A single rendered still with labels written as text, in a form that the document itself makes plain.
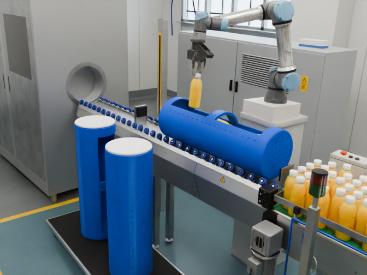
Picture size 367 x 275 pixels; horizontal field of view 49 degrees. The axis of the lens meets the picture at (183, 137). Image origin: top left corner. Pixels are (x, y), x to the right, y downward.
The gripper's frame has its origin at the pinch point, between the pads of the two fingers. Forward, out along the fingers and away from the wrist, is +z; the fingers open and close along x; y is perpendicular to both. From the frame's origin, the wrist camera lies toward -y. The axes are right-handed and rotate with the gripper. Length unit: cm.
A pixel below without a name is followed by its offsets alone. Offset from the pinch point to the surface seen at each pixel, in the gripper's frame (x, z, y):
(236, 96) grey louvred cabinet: -175, 49, 116
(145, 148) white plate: 29, 44, 7
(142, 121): -16, 50, 71
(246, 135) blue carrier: -2.2, 25.4, -40.7
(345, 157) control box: -39, 30, -80
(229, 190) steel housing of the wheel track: -2, 60, -35
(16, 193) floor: 37, 152, 197
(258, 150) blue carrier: 0, 30, -51
